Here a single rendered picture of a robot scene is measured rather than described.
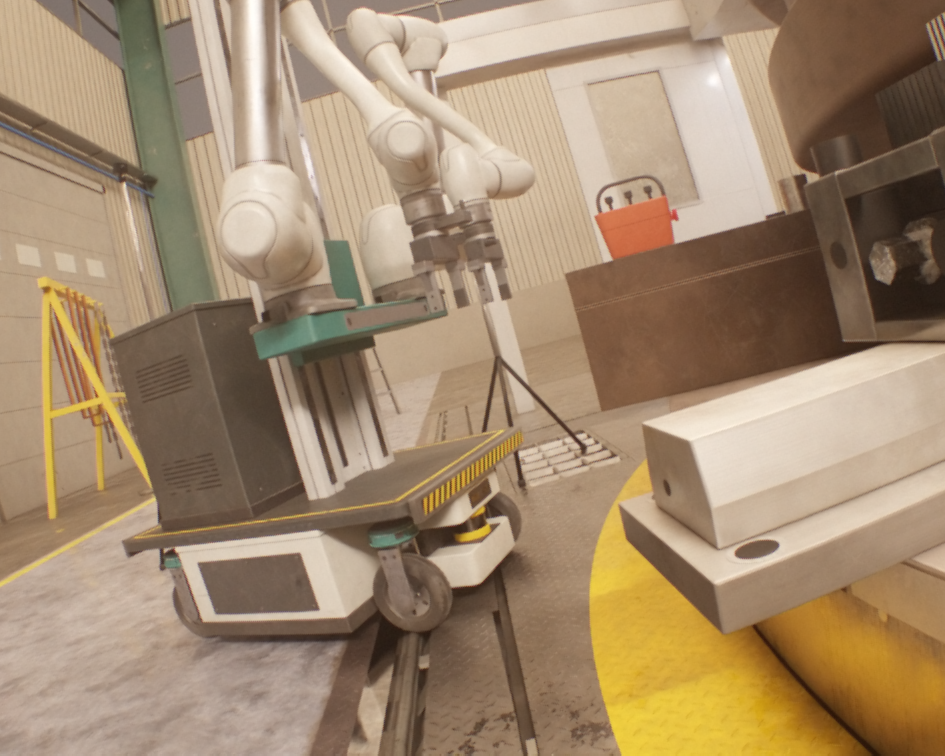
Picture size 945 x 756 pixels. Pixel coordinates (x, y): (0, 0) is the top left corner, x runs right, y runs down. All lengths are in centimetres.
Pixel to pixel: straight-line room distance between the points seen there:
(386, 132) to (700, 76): 422
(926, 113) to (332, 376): 150
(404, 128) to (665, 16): 413
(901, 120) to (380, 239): 137
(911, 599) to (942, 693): 12
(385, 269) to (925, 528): 152
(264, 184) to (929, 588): 117
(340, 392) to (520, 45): 351
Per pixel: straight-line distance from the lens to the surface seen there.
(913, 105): 90
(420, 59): 212
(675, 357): 188
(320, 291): 151
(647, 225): 188
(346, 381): 193
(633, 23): 523
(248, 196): 130
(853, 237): 92
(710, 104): 534
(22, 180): 1172
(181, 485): 187
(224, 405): 172
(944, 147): 77
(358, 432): 193
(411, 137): 132
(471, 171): 176
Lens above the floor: 60
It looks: 3 degrees down
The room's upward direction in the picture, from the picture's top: 15 degrees counter-clockwise
